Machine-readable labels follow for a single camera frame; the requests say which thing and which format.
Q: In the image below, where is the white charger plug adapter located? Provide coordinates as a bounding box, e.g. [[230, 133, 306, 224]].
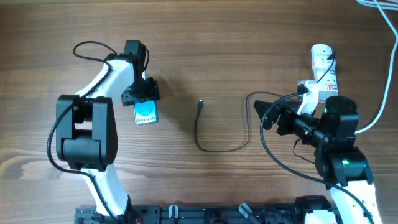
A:
[[312, 53, 335, 72]]

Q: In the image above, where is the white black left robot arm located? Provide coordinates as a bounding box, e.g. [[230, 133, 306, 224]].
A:
[[47, 40, 160, 223]]

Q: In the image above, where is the Galaxy S25 smartphone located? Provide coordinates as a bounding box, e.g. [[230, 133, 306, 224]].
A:
[[134, 101, 158, 125]]

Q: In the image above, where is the white power strip cord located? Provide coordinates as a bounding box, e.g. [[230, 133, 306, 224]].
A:
[[354, 0, 398, 135]]

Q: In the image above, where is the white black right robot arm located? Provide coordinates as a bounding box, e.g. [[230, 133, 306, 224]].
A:
[[254, 96, 382, 223]]

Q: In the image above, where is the black mounting rail base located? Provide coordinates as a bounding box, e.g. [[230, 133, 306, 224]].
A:
[[74, 203, 342, 224]]

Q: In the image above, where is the white power strip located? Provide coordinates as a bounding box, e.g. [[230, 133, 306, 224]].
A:
[[311, 44, 338, 103]]

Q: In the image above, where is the black USB charging cable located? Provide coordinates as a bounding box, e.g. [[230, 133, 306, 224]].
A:
[[193, 49, 336, 154]]

